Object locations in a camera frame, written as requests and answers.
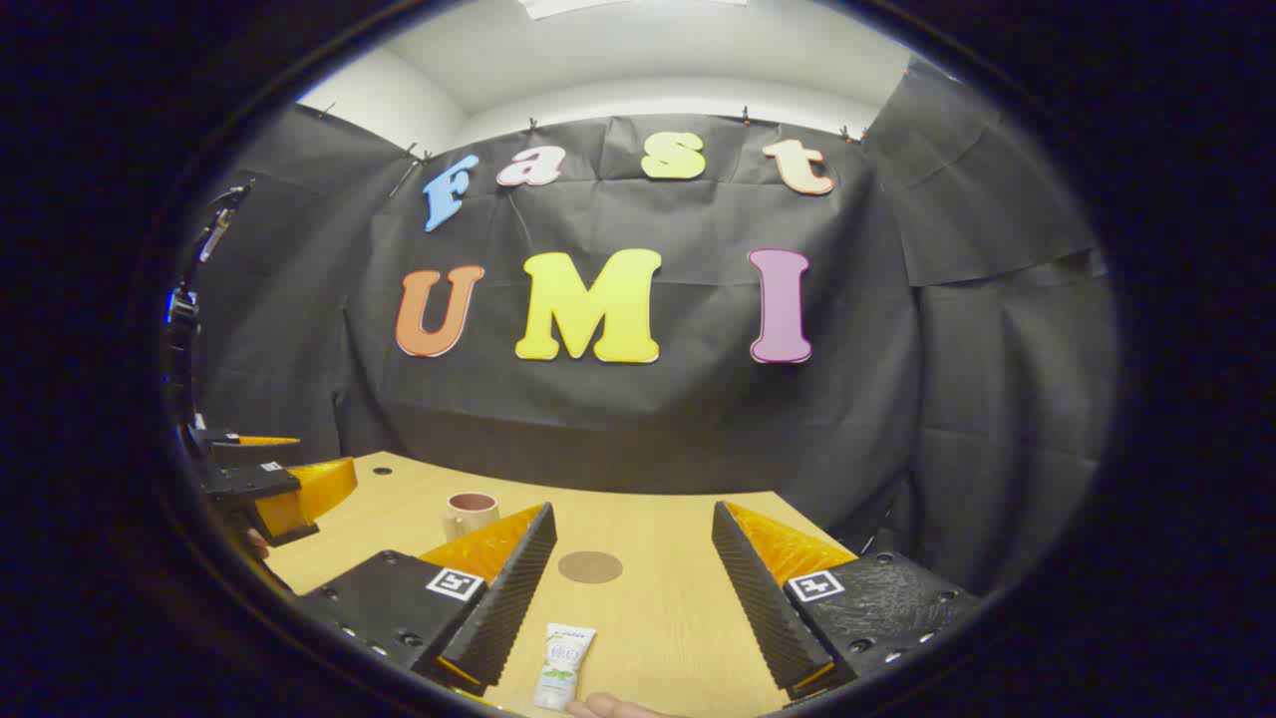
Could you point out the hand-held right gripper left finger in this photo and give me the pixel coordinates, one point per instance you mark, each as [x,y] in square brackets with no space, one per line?
[508,588]

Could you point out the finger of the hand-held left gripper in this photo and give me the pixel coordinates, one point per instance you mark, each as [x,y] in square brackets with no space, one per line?
[214,439]
[244,481]

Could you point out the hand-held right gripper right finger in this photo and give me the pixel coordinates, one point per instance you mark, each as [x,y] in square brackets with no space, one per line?
[758,598]

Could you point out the beige cup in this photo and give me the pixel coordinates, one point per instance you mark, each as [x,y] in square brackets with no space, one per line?
[469,517]

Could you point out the round brown coaster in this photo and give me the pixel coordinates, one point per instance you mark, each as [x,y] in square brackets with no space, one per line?
[590,566]

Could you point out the white toothpaste tube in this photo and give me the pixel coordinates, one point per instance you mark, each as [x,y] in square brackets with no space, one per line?
[561,663]

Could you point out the wooden desktop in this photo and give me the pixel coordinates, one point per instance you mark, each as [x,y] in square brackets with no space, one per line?
[648,618]

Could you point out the black backdrop cloth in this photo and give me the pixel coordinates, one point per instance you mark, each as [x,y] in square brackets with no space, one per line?
[698,419]

